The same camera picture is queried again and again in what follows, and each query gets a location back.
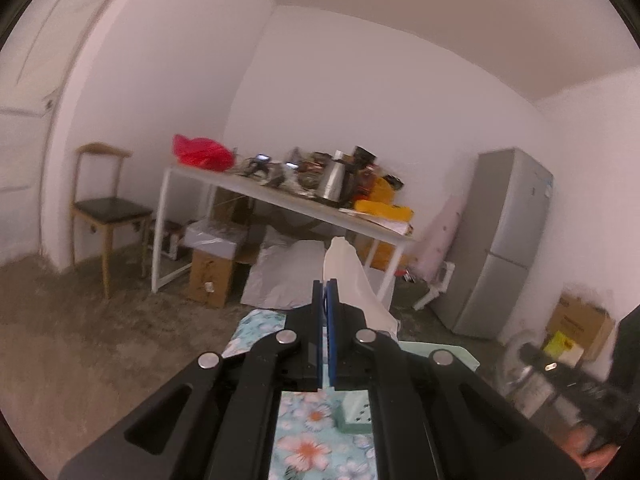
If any person right hand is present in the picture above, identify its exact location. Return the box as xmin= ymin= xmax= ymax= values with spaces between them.
xmin=561 ymin=424 xmax=620 ymax=472

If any teal plastic utensil holder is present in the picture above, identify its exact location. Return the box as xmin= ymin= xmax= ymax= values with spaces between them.
xmin=334 ymin=341 xmax=480 ymax=434

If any yellow green bag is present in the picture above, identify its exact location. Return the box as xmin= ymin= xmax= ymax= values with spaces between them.
xmin=542 ymin=330 xmax=585 ymax=367

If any floral blue tablecloth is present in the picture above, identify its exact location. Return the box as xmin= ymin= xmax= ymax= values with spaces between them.
xmin=220 ymin=308 xmax=379 ymax=480

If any brown cardboard box under table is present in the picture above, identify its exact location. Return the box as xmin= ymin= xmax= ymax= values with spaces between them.
xmin=186 ymin=250 xmax=235 ymax=309

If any pink rolled mat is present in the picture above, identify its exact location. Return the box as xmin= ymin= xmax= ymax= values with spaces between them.
xmin=410 ymin=196 xmax=464 ymax=282

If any white bag under table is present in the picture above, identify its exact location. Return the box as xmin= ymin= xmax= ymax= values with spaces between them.
xmin=241 ymin=240 xmax=326 ymax=310

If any yellow package on table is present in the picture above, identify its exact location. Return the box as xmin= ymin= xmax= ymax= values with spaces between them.
xmin=354 ymin=200 xmax=413 ymax=222

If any white side table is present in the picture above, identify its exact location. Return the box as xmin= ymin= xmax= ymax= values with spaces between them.
xmin=150 ymin=162 xmax=417 ymax=306

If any silver refrigerator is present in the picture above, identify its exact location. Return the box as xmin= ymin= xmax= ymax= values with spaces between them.
xmin=432 ymin=148 xmax=553 ymax=339

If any wooden chair black seat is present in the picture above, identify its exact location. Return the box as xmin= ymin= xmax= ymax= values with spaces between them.
xmin=68 ymin=142 xmax=153 ymax=299

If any steel electric kettle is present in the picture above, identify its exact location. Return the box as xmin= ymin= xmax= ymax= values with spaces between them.
xmin=314 ymin=151 xmax=356 ymax=207

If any red plastic bag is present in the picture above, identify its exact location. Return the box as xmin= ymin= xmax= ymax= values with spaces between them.
xmin=172 ymin=134 xmax=234 ymax=172

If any white door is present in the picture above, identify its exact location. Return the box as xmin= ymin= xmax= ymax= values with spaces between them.
xmin=1 ymin=0 xmax=107 ymax=263

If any cardboard box by wall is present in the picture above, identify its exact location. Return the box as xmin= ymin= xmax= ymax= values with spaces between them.
xmin=546 ymin=292 xmax=615 ymax=362

